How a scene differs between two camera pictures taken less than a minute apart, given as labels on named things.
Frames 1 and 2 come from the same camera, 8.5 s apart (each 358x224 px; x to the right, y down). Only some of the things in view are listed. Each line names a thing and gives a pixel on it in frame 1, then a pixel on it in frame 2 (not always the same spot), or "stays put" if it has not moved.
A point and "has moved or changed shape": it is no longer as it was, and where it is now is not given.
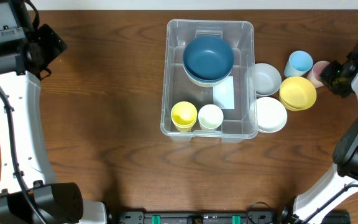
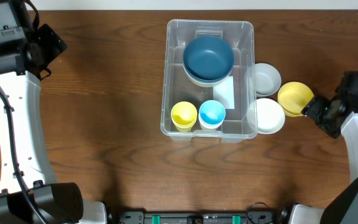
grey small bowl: x=267 y=81 stays put
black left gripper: x=55 y=43 stays put
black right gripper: x=325 y=77 → x=313 y=107
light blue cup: x=298 y=63 → x=212 y=112
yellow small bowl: x=297 y=93 has moved or changed shape
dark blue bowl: x=208 y=58 stays put
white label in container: x=224 y=94 stays put
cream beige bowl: x=207 y=84 stays put
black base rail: x=230 y=217 stays put
